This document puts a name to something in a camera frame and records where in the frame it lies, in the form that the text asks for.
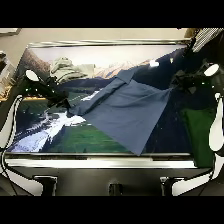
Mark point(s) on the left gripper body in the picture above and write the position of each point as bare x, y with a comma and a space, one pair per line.
59, 101

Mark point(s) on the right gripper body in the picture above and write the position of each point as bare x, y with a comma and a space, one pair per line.
183, 81

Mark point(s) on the blue long-sleeved shirt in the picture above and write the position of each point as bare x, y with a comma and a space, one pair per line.
130, 113

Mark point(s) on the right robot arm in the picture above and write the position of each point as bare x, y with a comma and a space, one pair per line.
216, 130

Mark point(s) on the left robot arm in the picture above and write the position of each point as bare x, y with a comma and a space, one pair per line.
10, 120

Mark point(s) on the grey-green folded garment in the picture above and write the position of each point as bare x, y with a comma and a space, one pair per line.
68, 70

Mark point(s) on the striped garment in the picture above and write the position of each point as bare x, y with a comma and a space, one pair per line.
206, 38

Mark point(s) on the dark green garment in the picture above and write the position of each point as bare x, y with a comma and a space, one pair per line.
200, 136

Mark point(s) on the silver frame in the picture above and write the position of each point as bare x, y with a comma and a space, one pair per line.
100, 163

